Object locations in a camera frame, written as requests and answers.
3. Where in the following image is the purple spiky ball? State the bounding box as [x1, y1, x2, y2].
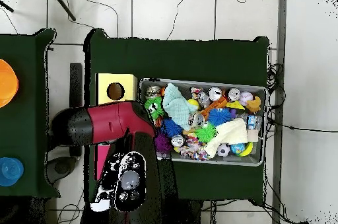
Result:
[154, 131, 174, 154]

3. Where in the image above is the long clear bottle blue label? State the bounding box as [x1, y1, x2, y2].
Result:
[246, 114, 263, 131]

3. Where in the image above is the wooden box with three holes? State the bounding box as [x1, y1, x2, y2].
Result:
[94, 72, 138, 182]

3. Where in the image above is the mint green cloth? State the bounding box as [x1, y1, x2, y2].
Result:
[162, 83, 199, 131]

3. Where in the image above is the green spiky toy with eyes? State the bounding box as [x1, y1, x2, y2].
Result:
[144, 96, 166, 120]

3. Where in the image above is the yellow ball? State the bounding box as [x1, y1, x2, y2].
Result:
[187, 98, 200, 110]

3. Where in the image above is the crushed silver can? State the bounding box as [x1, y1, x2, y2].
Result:
[187, 111, 206, 129]

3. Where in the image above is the black drink can silver top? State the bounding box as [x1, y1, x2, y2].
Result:
[170, 134, 186, 148]

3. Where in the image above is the orange plastic tray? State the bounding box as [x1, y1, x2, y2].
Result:
[201, 96, 228, 115]

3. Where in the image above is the blue spiky toy with eyes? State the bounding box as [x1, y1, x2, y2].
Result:
[207, 107, 233, 127]

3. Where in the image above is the dark green table cloth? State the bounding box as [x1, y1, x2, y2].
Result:
[83, 28, 270, 206]

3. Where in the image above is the cream knit cloth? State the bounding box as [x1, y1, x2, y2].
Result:
[204, 117, 249, 159]

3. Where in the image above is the white baseball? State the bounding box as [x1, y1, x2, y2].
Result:
[239, 91, 254, 106]

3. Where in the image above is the black upright panel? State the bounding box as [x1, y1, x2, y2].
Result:
[69, 62, 83, 157]

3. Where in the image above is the grey floor strip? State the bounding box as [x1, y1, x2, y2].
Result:
[271, 0, 288, 224]

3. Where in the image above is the dark green side-table cloth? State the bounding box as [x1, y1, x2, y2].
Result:
[0, 28, 62, 199]

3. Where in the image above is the black tripod leg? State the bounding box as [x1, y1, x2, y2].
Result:
[48, 0, 77, 22]
[0, 0, 15, 13]

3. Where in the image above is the orange plastic bowl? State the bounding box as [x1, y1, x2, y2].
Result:
[0, 58, 20, 108]

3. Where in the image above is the blue plastic cup stack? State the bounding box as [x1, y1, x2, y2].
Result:
[0, 157, 24, 187]

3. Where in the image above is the silver wire mesh bin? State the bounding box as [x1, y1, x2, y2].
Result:
[135, 77, 269, 167]

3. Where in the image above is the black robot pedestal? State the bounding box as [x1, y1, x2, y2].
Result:
[158, 198, 205, 224]

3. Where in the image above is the black cable bundle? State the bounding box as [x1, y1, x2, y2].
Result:
[265, 62, 287, 135]

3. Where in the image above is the thin black floor cable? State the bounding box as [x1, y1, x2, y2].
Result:
[266, 119, 338, 133]

